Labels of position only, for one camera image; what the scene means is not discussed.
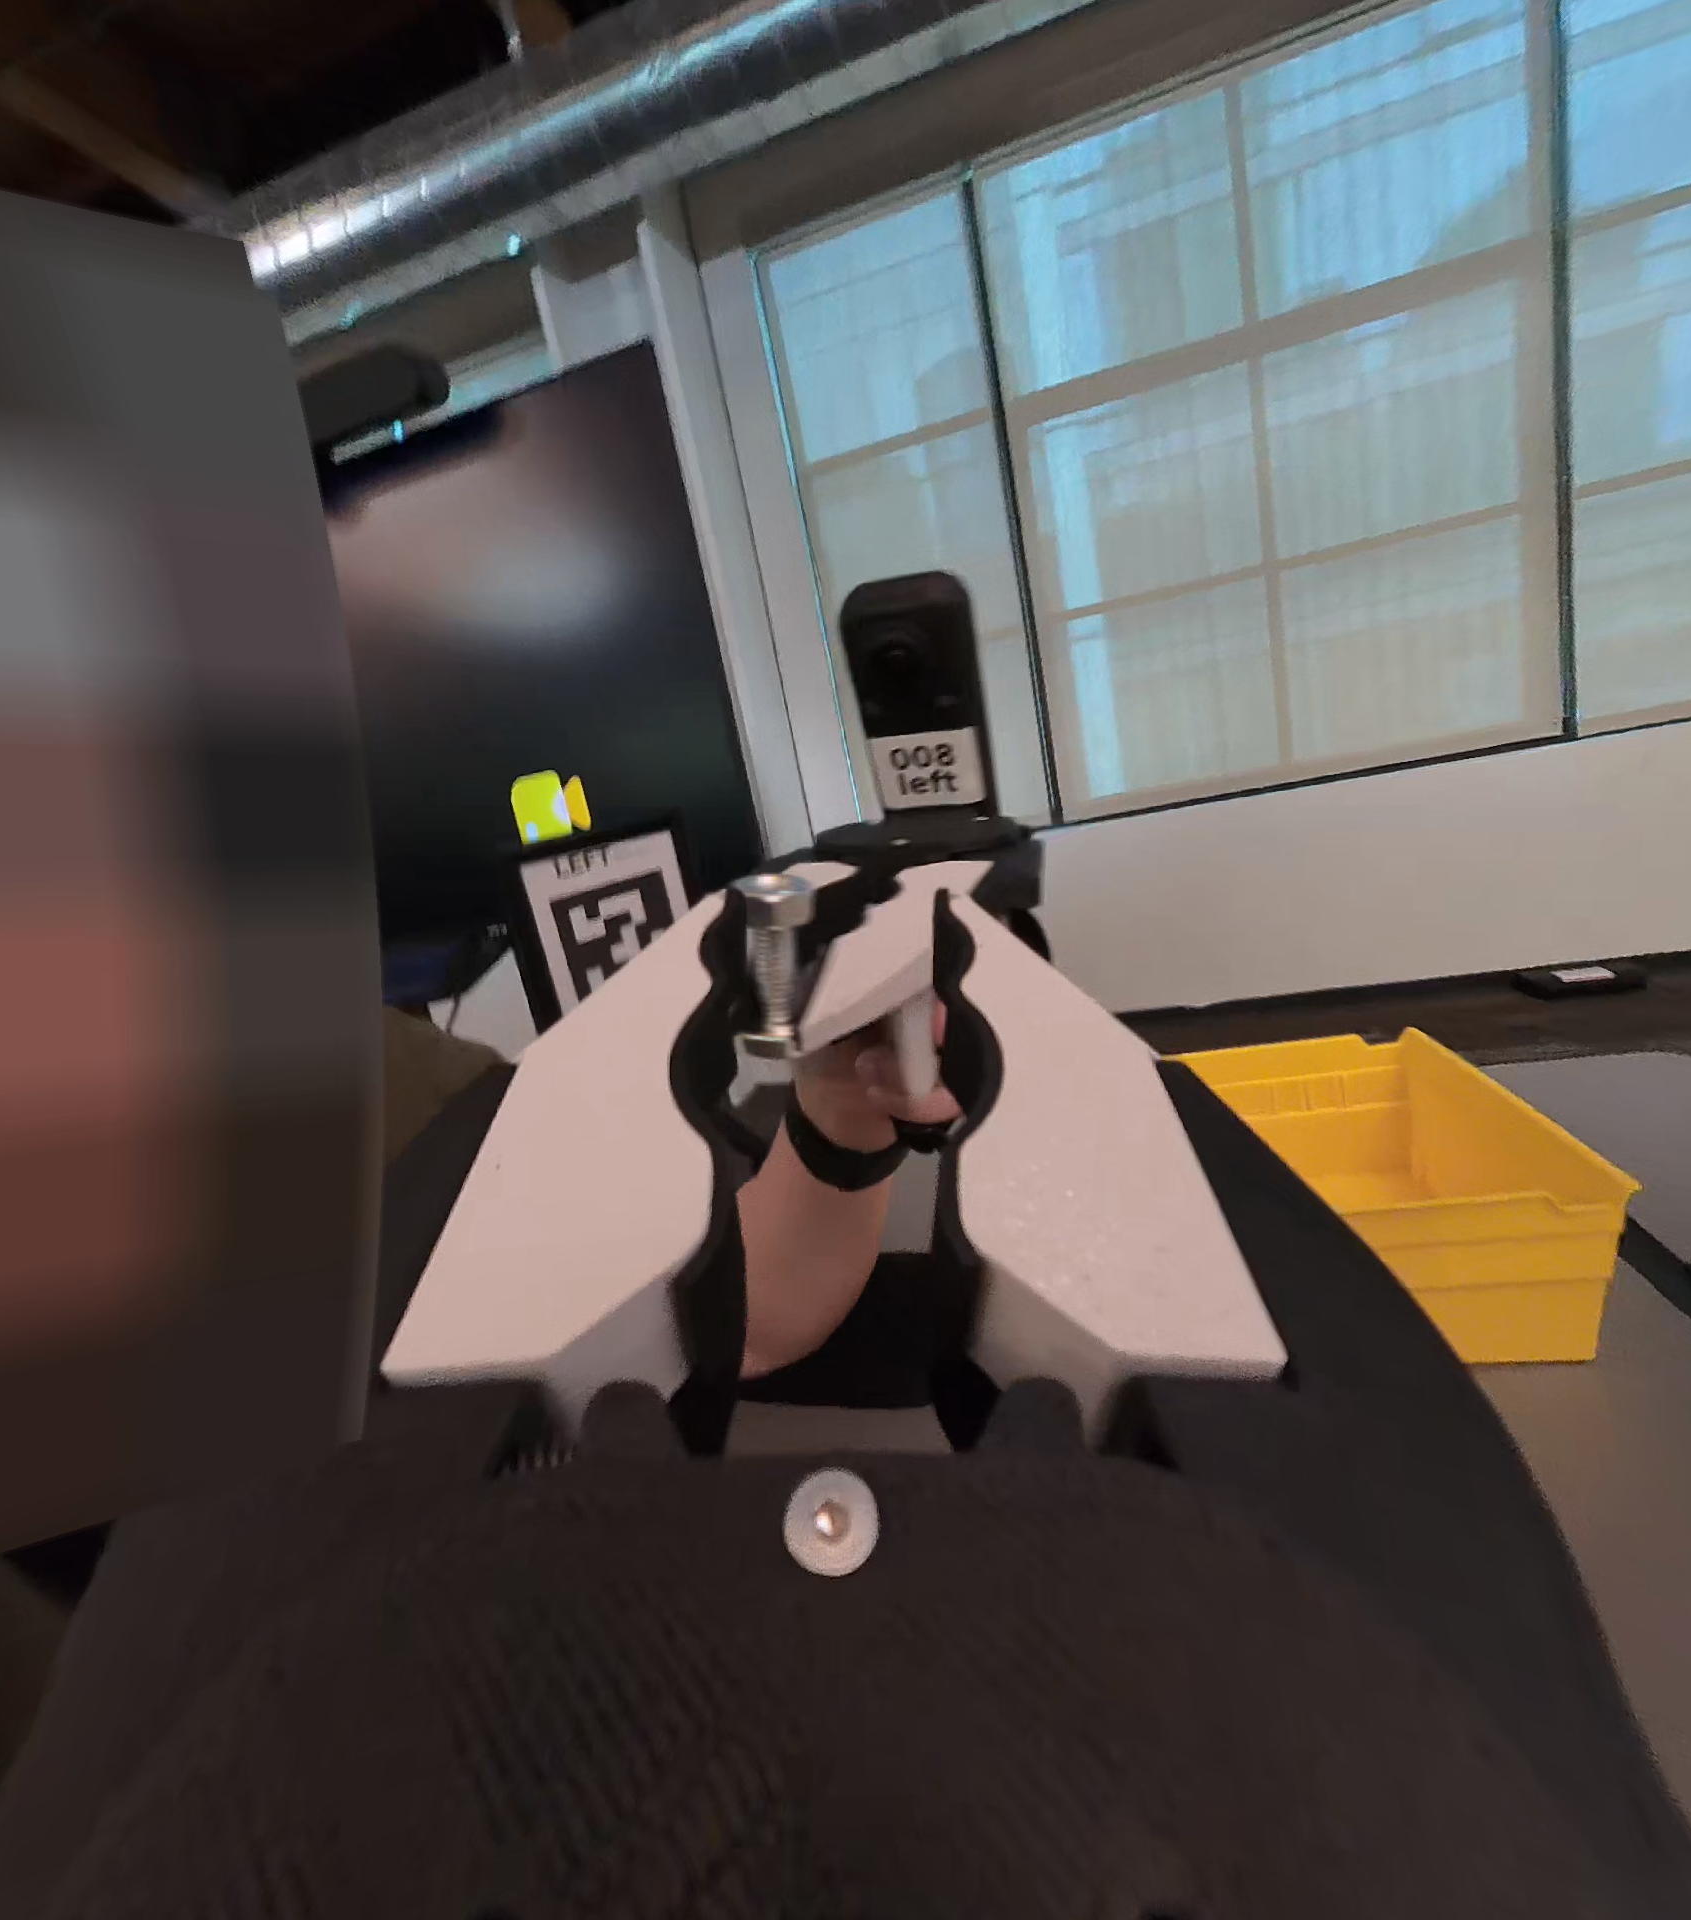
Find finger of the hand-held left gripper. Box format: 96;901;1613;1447
783;886;939;1058
769;855;927;940

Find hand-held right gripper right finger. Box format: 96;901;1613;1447
932;886;1290;1454

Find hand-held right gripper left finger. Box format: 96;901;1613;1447
381;886;746;1447

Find steel hex bolt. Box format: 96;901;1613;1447
729;877;813;1060

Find yellow plastic bin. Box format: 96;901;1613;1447
1158;1025;1642;1365

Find person's left forearm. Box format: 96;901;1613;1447
738;1170;888;1380

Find person's left hand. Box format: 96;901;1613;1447
790;1030;971;1161

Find black wristband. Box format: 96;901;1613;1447
780;1115;912;1196

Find black framed marker sign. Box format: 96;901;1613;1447
507;816;687;1036

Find large grid window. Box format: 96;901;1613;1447
753;0;1691;819

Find large dark display screen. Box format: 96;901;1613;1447
312;343;765;962

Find silver ventilation duct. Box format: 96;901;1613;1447
244;0;1089;287

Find black conference camera bar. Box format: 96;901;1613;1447
296;345;450;445

